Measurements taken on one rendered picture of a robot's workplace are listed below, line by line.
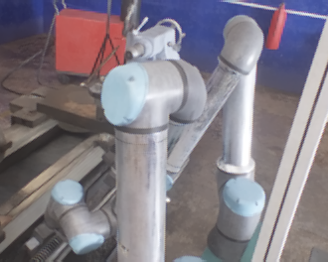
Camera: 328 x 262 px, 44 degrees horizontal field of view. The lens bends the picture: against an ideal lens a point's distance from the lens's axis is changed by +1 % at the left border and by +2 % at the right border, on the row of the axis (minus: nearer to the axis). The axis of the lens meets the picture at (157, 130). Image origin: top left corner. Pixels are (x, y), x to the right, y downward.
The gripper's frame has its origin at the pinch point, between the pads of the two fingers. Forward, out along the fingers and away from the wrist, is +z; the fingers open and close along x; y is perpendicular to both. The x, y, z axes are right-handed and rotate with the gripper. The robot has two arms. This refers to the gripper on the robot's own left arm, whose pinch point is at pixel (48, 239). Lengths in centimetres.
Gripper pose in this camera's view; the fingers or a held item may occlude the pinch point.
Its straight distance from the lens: 155.6
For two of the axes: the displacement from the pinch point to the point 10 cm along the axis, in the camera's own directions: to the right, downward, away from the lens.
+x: -6.1, 4.0, -6.9
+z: -3.7, 6.3, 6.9
